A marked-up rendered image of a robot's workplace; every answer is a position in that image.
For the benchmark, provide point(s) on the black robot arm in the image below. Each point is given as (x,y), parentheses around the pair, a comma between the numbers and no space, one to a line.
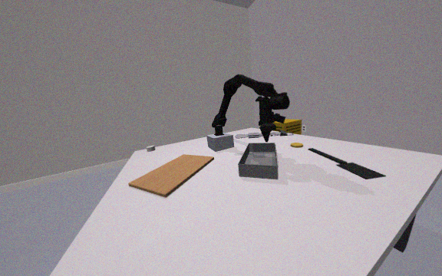
(276,101)

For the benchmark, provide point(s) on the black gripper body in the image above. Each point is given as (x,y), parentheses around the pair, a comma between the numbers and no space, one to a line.
(266,120)

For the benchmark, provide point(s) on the wooden board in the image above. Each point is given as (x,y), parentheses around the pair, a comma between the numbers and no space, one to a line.
(167,178)

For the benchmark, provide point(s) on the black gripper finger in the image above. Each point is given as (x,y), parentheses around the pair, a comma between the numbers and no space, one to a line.
(266,135)

